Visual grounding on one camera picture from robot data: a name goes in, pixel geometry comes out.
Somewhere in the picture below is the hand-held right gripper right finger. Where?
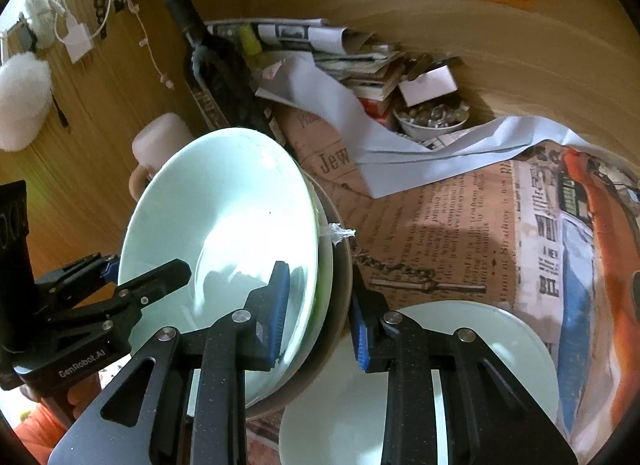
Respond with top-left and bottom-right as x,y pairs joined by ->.
348,290 -> 578,465

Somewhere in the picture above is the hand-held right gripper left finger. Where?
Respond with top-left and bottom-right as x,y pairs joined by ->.
47,260 -> 292,465

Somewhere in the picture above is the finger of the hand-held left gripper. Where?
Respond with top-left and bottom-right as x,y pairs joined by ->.
37,253 -> 121,306
50,259 -> 192,346

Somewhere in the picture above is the grey bowl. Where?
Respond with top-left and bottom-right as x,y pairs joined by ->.
245,180 -> 353,421

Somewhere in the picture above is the white bowl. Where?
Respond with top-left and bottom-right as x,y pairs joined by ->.
119,128 -> 321,408

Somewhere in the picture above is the mint green plate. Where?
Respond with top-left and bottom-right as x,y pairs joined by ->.
279,301 -> 560,465

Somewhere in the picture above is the orange garment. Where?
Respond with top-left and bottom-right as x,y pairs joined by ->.
14,402 -> 76,446

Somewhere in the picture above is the clear plastic scrap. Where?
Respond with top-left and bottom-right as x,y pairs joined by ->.
322,222 -> 357,246

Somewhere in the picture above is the newspaper print tablecloth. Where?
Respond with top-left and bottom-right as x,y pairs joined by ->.
240,105 -> 640,465

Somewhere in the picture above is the cream mug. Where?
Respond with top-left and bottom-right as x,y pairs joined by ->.
130,112 -> 196,201

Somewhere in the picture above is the white fluffy pompom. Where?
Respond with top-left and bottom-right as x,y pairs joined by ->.
0,52 -> 53,152

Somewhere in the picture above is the dark wine bottle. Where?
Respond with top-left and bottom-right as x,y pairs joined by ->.
166,0 -> 281,141

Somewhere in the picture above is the white tag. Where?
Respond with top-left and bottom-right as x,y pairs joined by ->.
62,20 -> 96,64

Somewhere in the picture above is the small bowl of beads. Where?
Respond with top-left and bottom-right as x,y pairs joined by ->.
392,100 -> 471,142

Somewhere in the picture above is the yellow green tube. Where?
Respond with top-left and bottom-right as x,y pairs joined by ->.
239,24 -> 262,57

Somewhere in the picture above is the white fluffy earmuff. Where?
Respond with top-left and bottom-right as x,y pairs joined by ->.
25,0 -> 66,48

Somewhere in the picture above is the black lace headband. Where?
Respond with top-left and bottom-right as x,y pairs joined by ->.
75,0 -> 115,40

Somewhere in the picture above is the stack of newspapers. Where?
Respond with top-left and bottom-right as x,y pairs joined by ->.
205,18 -> 406,116

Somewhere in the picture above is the beaded string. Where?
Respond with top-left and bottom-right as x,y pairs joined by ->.
127,0 -> 176,91

